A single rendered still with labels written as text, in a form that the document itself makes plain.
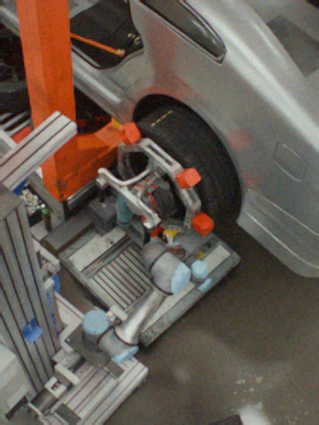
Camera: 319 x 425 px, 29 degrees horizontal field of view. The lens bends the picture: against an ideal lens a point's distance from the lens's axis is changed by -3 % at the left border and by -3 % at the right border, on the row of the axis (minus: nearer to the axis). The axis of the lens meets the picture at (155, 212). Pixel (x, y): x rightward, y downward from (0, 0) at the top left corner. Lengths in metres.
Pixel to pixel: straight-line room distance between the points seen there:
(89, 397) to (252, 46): 1.73
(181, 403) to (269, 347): 0.64
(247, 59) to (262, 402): 2.04
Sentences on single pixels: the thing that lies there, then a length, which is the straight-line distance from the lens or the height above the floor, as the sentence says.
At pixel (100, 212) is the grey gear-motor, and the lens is 3.76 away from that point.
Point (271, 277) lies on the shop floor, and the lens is 4.11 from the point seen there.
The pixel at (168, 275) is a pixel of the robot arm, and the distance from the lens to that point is 2.56.
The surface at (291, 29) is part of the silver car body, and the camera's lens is 4.01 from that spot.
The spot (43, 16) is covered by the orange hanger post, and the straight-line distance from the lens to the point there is 2.60.
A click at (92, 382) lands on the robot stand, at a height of 0.74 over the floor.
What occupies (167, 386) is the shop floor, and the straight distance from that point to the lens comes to 3.76.
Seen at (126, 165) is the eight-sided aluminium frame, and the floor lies 0.78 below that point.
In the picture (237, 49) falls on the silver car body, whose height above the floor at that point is 1.77.
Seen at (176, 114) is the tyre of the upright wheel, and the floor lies 1.16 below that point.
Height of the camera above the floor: 3.61
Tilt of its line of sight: 58 degrees down
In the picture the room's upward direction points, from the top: 5 degrees clockwise
